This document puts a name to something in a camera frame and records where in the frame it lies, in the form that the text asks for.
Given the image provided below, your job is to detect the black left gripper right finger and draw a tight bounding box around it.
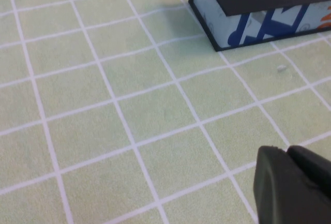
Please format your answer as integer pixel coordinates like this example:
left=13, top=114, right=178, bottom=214
left=287, top=144, right=331, bottom=200

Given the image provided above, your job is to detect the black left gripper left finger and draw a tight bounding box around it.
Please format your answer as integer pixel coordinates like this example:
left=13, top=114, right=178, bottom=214
left=253, top=145, right=331, bottom=224

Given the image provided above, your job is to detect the green white checked tablecloth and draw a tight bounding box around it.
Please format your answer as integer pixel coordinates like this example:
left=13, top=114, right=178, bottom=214
left=0, top=0, right=331, bottom=224

